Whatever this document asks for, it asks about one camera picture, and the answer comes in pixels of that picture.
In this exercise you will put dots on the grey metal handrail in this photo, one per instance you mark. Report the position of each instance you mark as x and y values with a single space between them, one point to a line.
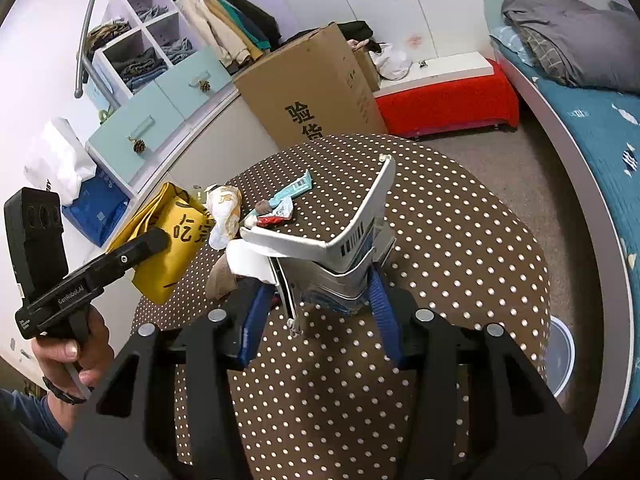
85 35

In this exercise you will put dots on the white low cabinet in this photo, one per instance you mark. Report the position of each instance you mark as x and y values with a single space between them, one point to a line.
220 125

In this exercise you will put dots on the red white wrapper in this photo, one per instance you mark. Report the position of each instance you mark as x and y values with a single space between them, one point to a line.
277 216

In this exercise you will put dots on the teal snack wrapper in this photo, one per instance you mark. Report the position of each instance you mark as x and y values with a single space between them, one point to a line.
295 190

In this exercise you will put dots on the cream crumpled wrapper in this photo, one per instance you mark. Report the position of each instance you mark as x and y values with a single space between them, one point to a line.
225 210

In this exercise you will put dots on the brown crumpled paper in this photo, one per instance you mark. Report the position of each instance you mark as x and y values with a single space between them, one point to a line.
222 280

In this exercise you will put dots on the white stepped shelf unit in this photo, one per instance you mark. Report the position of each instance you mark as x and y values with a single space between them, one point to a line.
142 22

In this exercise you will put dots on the folded grey cloth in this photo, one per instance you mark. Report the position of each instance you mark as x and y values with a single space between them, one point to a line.
150 11

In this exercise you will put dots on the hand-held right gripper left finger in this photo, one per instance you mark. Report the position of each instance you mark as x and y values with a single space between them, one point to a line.
250 330

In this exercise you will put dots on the round brown polka-dot table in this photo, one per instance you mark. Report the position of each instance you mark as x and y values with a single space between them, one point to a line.
450 240

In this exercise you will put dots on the yellow plastic bag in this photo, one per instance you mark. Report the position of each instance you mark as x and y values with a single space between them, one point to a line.
165 262

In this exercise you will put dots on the black clothes pile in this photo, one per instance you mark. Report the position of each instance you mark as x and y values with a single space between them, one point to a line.
345 30

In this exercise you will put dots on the black wristband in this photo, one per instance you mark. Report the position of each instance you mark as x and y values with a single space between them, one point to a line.
62 396

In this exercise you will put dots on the pinecone drawer pull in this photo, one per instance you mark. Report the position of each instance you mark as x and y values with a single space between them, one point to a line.
140 146
204 85

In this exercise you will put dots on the wide teal drawer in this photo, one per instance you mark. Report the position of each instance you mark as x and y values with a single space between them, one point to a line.
135 125

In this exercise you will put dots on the white plastic bag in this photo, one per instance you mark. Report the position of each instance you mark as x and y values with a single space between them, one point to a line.
60 160
395 62

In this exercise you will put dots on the olive folded clothes pile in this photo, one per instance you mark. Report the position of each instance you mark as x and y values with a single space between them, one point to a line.
102 35

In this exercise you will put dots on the black hanging jacket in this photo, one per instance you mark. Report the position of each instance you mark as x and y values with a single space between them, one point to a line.
257 7

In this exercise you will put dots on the pale pink butterfly sticker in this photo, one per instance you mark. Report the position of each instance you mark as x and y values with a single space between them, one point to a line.
414 40

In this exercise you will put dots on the dark folded clothes stack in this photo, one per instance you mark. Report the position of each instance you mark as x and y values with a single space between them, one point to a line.
140 66

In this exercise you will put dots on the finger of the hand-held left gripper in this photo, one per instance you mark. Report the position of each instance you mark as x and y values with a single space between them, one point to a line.
150 245

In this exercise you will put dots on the blue shopping bag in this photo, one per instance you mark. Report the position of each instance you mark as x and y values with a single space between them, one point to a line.
95 210

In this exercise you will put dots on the blue plastic basin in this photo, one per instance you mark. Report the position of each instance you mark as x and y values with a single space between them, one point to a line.
560 355

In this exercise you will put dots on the cream hanging jacket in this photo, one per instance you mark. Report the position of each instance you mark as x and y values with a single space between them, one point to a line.
210 25

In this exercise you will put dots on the blue fish print bedsheet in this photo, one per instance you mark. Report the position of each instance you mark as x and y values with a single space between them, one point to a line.
600 130

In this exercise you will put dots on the white bench top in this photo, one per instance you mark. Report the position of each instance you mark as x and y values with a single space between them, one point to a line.
450 67

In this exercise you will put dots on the person's left forearm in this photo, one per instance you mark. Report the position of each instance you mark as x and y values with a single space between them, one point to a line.
30 417

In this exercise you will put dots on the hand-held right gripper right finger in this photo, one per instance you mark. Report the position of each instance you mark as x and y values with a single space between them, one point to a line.
387 320

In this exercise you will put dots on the bunk bed teal mattress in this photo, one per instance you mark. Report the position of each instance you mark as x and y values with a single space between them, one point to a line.
607 260

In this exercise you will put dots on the person's left hand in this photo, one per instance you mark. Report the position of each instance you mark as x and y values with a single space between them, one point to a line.
75 357

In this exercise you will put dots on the narrow teal drawer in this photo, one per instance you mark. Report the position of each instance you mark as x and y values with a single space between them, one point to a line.
190 82

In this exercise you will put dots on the folded grey jeans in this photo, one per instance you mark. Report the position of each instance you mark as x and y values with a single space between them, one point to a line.
177 50

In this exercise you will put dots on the grey duvet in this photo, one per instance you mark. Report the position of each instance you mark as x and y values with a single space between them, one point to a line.
570 30

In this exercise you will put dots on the blue checked pillow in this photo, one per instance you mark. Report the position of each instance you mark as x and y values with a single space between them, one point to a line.
510 41

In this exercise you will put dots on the large cardboard box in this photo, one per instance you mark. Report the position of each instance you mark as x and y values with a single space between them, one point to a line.
310 100

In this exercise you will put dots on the small brown wrapper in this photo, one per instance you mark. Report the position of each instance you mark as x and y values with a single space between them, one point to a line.
261 207

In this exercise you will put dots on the red bench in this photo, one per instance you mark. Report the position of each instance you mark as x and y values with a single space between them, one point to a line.
445 105

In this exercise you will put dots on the white slotted plastic basket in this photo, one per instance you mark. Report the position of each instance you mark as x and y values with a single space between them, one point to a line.
350 240

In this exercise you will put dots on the teal hanging garment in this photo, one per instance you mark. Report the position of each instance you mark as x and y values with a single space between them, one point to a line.
245 17

